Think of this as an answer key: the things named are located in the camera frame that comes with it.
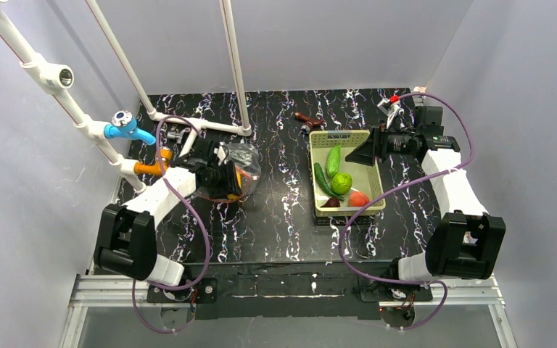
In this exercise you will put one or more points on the green fake cucumber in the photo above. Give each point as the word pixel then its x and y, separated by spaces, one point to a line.
pixel 333 161

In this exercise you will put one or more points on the red fake tomato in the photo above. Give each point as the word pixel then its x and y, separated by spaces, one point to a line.
pixel 358 199

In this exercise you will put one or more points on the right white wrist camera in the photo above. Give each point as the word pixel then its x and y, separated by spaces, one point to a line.
pixel 392 108

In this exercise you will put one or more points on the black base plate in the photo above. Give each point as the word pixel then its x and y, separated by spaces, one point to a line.
pixel 295 289

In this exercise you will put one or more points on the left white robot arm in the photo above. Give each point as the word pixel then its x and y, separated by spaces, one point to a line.
pixel 126 241

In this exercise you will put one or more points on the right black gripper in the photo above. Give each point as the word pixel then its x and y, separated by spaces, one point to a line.
pixel 379 146

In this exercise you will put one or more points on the yellow-green plastic basket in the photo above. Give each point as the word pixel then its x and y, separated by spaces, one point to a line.
pixel 365 179

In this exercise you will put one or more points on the dark green fake chili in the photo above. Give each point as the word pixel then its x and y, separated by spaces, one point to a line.
pixel 321 182

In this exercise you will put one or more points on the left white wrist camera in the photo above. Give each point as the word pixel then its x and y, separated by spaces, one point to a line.
pixel 221 153

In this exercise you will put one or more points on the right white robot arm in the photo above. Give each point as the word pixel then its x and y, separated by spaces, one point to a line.
pixel 466 242

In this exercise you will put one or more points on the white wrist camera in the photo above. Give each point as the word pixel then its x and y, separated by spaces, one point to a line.
pixel 392 108
pixel 221 153

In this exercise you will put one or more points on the blue plastic faucet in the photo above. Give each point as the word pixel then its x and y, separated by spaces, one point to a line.
pixel 124 125

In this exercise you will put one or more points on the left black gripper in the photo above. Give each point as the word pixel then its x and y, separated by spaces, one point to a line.
pixel 230 177

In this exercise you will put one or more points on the orange plastic faucet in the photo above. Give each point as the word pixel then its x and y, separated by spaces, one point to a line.
pixel 161 160

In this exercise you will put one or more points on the clear zip top bag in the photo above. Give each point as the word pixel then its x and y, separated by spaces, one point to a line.
pixel 246 159

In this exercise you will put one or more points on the aluminium frame rail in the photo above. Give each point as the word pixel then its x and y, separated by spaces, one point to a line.
pixel 277 223

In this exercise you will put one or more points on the grey metal faucet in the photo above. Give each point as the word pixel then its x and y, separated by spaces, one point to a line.
pixel 176 134

